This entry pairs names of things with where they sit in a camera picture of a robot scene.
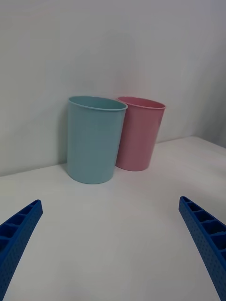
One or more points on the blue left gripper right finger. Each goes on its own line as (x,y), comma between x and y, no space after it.
(207,237)

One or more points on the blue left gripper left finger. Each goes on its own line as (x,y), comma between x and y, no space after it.
(16,235)

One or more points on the pale blue plastic bin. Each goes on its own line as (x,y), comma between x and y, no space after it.
(91,143)

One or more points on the pink plastic bin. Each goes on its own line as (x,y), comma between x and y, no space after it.
(139,138)

